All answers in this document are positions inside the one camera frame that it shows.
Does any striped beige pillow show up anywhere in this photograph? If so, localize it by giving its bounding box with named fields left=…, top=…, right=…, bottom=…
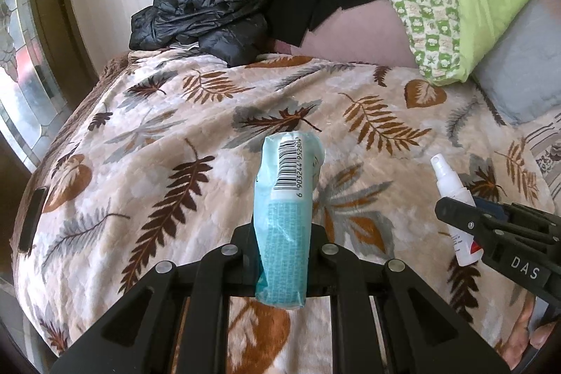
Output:
left=523, top=111, right=561, bottom=191

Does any person's right hand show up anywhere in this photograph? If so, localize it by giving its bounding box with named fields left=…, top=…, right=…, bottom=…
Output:
left=502, top=297, right=561, bottom=363

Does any black phone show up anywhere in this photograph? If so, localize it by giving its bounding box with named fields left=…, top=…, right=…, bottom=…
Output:
left=18, top=187, right=47, bottom=254

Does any white spray bottle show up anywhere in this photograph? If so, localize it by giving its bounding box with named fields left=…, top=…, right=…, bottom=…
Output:
left=430, top=154, right=484, bottom=267

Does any light blue tissue pack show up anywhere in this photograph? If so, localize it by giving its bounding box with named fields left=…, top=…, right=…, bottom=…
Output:
left=252, top=131, right=327, bottom=309

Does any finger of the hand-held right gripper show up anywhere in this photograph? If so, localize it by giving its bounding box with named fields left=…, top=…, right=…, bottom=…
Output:
left=435, top=196, right=509, bottom=245
left=475, top=199, right=511, bottom=223

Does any stained glass window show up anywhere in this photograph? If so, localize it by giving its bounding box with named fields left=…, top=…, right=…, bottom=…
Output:
left=0, top=0, right=60, bottom=171

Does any black cloth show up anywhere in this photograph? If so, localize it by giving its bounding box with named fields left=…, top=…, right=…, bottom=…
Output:
left=265, top=0, right=378, bottom=48

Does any grey pillow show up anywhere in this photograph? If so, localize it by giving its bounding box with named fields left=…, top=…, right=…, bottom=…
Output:
left=473, top=0, right=561, bottom=125

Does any green patterned quilt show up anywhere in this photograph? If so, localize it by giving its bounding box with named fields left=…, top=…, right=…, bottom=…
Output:
left=239, top=0, right=546, bottom=88

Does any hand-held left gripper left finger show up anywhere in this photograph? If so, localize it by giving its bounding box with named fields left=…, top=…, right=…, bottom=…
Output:
left=50, top=223, right=264, bottom=374

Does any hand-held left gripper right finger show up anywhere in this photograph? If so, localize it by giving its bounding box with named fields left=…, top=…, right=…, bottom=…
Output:
left=307, top=224, right=511, bottom=374

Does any leaf print fleece blanket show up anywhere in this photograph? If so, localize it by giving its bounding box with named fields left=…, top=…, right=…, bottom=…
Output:
left=11, top=50, right=557, bottom=374

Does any black puffer jacket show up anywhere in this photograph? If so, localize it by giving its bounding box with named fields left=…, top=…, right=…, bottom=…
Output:
left=128, top=0, right=277, bottom=66

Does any brown wooden window frame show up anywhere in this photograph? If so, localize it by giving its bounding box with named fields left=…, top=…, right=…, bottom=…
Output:
left=24, top=0, right=103, bottom=94

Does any pink bed sheet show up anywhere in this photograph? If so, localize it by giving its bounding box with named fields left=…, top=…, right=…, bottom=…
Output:
left=274, top=0, right=417, bottom=68

